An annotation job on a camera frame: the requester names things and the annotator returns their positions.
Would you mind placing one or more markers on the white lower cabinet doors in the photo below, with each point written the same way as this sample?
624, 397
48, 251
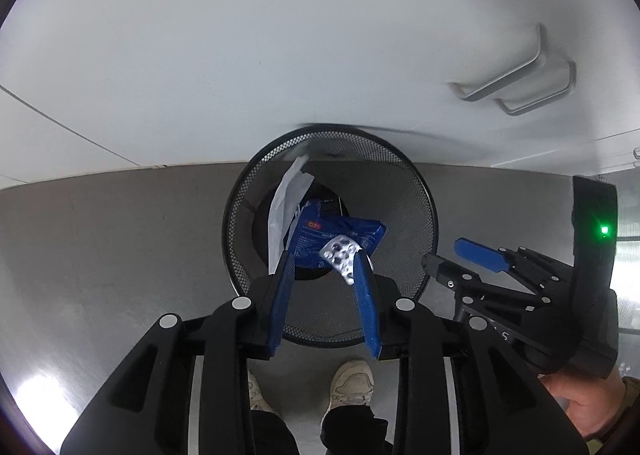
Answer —
99, 85

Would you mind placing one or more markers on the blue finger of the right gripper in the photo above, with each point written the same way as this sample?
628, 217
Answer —
491, 259

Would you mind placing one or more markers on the silver pill blister pack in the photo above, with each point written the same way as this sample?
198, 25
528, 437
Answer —
340, 253

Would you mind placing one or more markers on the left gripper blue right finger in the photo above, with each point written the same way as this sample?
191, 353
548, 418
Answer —
366, 289

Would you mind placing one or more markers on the white sneaker right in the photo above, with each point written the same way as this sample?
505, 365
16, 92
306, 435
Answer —
352, 384

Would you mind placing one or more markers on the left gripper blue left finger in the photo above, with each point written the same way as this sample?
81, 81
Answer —
282, 282

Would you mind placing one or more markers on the black mesh trash bin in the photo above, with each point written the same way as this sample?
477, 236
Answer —
361, 187

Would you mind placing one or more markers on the person's right hand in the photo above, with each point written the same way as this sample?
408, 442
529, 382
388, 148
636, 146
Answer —
592, 402

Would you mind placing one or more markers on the white envelope wrapper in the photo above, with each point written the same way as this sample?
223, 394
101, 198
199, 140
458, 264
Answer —
289, 194

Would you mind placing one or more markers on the silver cabinet handle right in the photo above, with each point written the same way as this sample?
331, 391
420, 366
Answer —
543, 99

